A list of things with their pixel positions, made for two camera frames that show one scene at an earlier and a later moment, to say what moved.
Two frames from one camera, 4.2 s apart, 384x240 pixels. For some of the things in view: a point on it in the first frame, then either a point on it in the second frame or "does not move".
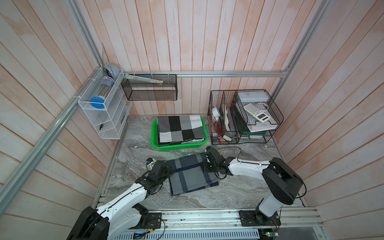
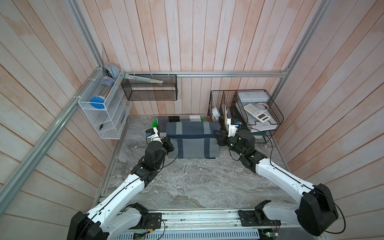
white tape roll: (216, 113) does not move
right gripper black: (204, 163) → (222, 140)
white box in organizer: (253, 96) does not move
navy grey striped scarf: (188, 175) → (193, 139)
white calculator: (262, 117) does not move
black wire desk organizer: (242, 116) does not move
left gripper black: (168, 171) → (166, 143)
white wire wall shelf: (105, 103) does not move
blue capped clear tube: (106, 83) does not move
